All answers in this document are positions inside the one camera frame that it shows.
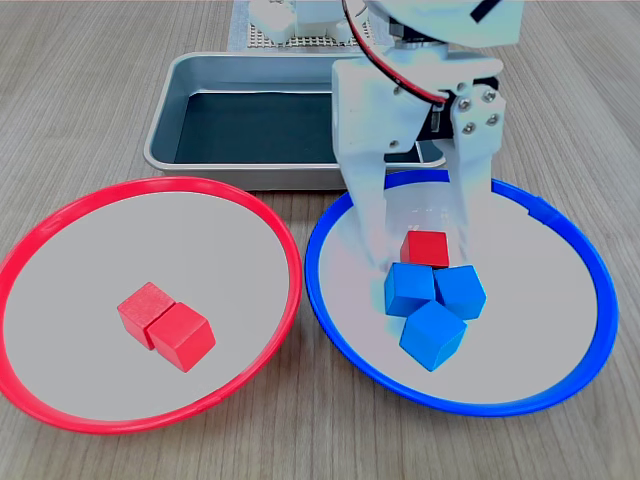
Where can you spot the red-rimmed white plate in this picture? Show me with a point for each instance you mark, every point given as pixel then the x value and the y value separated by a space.
pixel 100 250

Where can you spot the blue-rimmed white plate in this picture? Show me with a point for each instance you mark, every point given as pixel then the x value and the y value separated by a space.
pixel 540 300

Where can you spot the steel tray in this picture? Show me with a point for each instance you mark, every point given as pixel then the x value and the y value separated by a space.
pixel 167 110

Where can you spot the black tray mat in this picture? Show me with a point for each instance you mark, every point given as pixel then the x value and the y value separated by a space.
pixel 250 130

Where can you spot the pale perforated base plate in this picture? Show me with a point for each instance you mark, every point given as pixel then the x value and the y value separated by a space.
pixel 260 42

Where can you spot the blue cube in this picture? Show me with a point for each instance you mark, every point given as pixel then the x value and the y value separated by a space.
pixel 410 290
pixel 432 340
pixel 462 292

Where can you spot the red cube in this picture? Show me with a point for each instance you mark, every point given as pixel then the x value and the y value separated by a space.
pixel 425 247
pixel 182 337
pixel 142 307

